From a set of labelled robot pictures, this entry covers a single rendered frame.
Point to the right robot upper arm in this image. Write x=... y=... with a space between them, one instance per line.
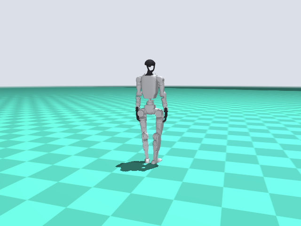
x=160 y=79

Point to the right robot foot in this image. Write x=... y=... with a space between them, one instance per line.
x=154 y=162

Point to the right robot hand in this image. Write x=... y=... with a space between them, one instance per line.
x=165 y=110

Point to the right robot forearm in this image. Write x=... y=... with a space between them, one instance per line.
x=164 y=102

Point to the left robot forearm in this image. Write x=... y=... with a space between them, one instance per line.
x=138 y=102

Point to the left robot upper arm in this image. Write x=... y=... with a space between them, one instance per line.
x=138 y=86

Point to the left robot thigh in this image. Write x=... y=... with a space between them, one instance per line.
x=143 y=119

